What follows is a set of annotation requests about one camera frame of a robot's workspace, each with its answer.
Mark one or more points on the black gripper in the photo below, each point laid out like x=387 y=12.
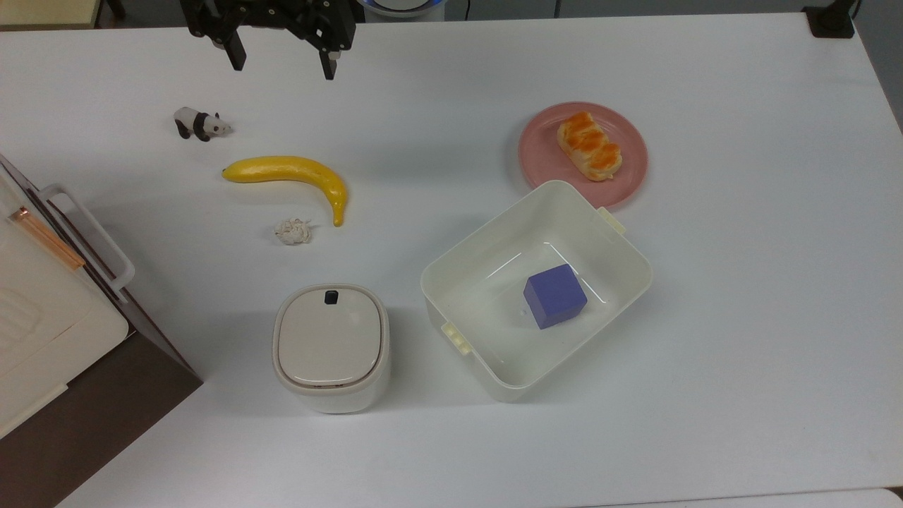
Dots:
x=275 y=10

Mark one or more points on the glazed bread loaf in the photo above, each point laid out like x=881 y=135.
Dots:
x=589 y=147

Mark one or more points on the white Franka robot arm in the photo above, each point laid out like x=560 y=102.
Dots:
x=402 y=5

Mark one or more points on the panda figurine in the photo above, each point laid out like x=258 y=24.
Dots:
x=201 y=124

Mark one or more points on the yellow toy banana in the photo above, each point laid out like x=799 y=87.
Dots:
x=289 y=169

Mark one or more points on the crumpled white paper ball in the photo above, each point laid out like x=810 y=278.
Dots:
x=293 y=231

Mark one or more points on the beige desk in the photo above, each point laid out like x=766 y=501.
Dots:
x=42 y=10

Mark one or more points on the pink round plate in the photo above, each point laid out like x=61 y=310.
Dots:
x=543 y=159

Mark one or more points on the beige lidded trash can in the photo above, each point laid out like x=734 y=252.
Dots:
x=330 y=346

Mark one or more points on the white plastic storage bin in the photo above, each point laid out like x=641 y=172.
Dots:
x=480 y=331

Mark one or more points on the purple cube block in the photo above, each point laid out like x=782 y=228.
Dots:
x=555 y=296

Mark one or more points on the dark brown drawer cabinet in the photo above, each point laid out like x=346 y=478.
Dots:
x=106 y=430

